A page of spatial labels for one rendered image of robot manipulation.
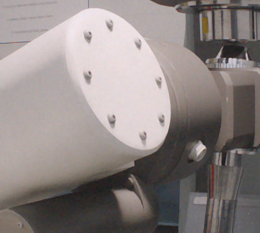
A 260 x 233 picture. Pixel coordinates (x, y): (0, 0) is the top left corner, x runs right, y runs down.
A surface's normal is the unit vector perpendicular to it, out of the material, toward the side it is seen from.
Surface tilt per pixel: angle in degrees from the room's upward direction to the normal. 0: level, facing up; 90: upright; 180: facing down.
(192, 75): 59
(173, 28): 90
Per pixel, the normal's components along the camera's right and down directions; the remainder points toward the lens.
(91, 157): -0.06, 0.79
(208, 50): -0.40, 0.06
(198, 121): 0.83, 0.04
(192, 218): -0.36, -0.40
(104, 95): 0.77, -0.35
